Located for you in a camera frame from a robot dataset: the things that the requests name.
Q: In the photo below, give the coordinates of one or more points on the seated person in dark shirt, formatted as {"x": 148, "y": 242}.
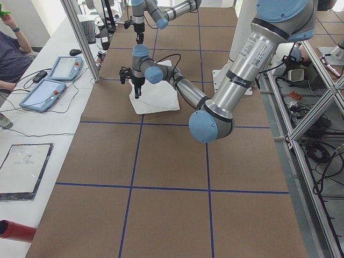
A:
{"x": 14, "y": 58}

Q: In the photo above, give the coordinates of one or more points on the black keyboard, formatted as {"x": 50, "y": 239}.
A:
{"x": 88, "y": 29}

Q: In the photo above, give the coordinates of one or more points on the silver foil framed sheet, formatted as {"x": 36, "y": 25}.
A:
{"x": 22, "y": 171}

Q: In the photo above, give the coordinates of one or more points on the aluminium frame post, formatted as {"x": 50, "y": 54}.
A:
{"x": 81, "y": 39}

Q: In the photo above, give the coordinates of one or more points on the black computer mouse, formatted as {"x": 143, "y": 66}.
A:
{"x": 75, "y": 52}

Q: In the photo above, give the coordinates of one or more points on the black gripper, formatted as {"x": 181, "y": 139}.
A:
{"x": 138, "y": 28}
{"x": 137, "y": 81}

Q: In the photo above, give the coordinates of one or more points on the white long sleeve printed shirt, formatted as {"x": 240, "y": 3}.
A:
{"x": 157, "y": 95}

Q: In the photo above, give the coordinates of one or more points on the lower blue teach pendant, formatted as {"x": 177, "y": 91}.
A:
{"x": 43, "y": 95}

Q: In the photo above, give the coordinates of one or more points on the blue teach pendant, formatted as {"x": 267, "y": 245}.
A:
{"x": 66, "y": 68}
{"x": 43, "y": 95}

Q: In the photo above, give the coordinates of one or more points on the black power adapter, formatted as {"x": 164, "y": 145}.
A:
{"x": 39, "y": 76}

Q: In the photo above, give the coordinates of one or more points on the orange clamp part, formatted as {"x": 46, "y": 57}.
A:
{"x": 295, "y": 95}

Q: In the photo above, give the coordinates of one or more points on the black monitor stand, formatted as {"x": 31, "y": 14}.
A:
{"x": 109, "y": 21}

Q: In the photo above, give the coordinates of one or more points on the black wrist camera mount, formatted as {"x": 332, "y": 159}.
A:
{"x": 128, "y": 23}
{"x": 125, "y": 74}

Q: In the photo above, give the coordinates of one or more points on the red cylinder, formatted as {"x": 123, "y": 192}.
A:
{"x": 17, "y": 232}

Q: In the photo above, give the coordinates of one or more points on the upper orange black connector box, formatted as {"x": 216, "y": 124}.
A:
{"x": 100, "y": 56}

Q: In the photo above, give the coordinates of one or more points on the upper blue teach pendant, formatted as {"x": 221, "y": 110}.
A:
{"x": 66, "y": 68}

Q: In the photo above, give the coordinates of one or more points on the aluminium lattice frame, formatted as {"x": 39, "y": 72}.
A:
{"x": 312, "y": 132}

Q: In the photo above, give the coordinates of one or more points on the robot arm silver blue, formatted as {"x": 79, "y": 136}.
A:
{"x": 274, "y": 23}
{"x": 161, "y": 17}

